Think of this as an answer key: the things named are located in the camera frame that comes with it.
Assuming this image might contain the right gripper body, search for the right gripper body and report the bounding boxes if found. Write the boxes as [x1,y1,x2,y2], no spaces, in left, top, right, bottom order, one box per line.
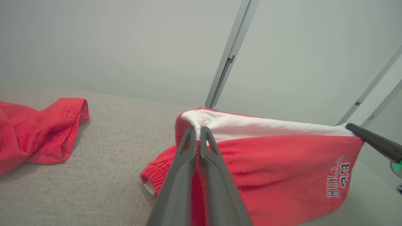
[390,160,402,180]

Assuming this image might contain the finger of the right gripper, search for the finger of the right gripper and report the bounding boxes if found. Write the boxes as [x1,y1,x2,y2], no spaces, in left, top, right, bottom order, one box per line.
[345,123,402,164]

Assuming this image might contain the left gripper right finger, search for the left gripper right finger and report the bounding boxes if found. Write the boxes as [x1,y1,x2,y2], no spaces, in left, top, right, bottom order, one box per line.
[199,126,253,226]

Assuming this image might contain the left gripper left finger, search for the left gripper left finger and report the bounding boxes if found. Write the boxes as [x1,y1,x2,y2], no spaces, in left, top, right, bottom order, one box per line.
[146,126,197,226]

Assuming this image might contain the red shorts with number 23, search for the red shorts with number 23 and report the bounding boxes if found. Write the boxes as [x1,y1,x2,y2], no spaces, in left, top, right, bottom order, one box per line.
[140,108,365,226]

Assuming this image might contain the red jersey with white sleeves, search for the red jersey with white sleeves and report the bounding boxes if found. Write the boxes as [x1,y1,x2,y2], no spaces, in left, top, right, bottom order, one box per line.
[0,97,91,178]

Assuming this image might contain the grey metal diagonal struts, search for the grey metal diagonal struts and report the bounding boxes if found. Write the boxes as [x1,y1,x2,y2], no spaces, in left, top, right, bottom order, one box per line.
[335,45,402,126]

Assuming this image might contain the slim grey partition post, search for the slim grey partition post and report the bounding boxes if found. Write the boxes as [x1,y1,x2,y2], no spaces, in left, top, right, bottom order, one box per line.
[361,80,402,128]

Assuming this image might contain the grey partition post rounded feet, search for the grey partition post rounded feet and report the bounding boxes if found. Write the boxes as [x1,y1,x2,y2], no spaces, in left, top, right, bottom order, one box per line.
[204,0,261,110]

